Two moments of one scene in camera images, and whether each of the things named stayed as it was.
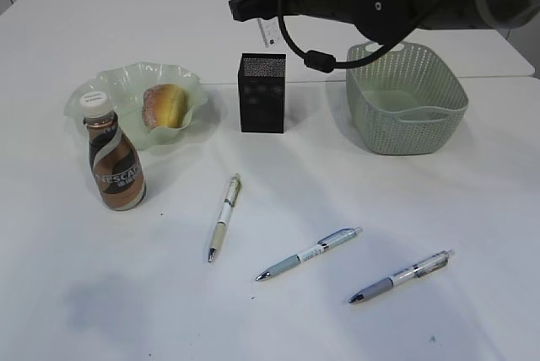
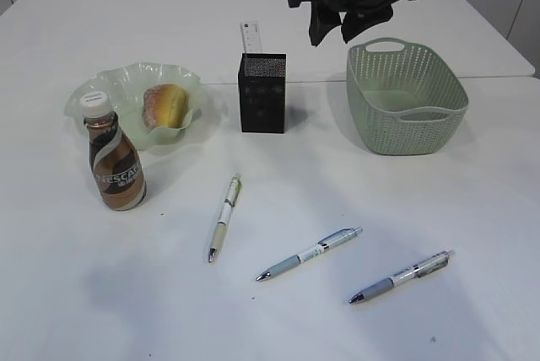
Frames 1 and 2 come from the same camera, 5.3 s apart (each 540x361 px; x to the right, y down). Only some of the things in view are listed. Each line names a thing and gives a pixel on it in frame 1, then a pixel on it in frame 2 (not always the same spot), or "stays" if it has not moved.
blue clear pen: [335, 239] stays
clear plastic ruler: [269, 27] -> [251, 36]
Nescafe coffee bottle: [116, 167] stays
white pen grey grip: [424, 266] stays
